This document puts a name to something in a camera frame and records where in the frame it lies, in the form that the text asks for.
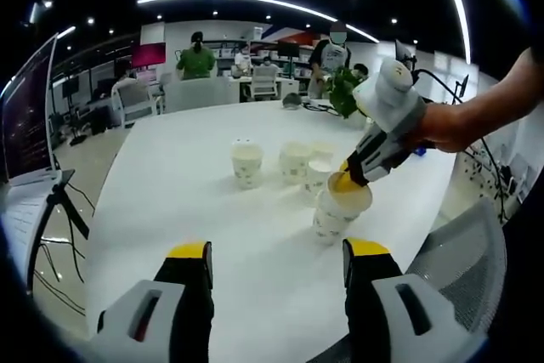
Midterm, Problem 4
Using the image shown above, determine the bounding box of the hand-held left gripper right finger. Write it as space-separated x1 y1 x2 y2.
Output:
342 237 490 363

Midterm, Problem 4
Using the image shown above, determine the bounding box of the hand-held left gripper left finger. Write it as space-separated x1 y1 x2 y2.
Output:
87 240 216 363

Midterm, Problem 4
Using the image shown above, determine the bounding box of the printed paper cup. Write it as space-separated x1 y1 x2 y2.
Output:
314 170 374 232
311 141 337 164
232 140 265 190
303 158 334 197
313 203 362 247
279 140 313 186

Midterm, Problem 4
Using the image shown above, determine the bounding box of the person's right hand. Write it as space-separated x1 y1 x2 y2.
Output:
414 101 473 155

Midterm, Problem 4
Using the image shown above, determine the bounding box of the green potted plant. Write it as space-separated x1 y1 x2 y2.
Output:
325 65 371 128

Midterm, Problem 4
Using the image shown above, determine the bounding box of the dark grey rounded object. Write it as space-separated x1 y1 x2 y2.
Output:
281 93 303 111

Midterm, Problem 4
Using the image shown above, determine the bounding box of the grey mesh office chair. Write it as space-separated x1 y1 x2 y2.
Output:
316 199 509 363

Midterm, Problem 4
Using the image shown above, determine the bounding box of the white table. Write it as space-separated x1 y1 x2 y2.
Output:
83 98 458 363

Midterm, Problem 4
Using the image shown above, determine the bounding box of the white office chair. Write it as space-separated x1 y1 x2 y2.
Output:
110 80 157 127
250 65 281 101

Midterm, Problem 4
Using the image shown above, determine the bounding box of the white counter desk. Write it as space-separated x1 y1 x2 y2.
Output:
229 75 314 104

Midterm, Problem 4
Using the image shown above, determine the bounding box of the black tripod stand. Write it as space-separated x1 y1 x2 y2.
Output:
42 168 91 241

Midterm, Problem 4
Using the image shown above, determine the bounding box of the person's torso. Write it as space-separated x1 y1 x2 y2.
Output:
488 154 544 363

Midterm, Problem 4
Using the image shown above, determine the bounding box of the white storage shelf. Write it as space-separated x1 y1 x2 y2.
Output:
203 35 318 80

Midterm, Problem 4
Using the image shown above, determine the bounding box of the black monitor on stand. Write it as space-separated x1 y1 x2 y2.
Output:
61 75 88 146

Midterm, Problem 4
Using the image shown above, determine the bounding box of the thin black cable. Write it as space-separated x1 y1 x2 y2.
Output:
299 98 341 116

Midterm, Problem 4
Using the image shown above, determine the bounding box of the magenta wall display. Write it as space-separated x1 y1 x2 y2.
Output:
131 42 167 69

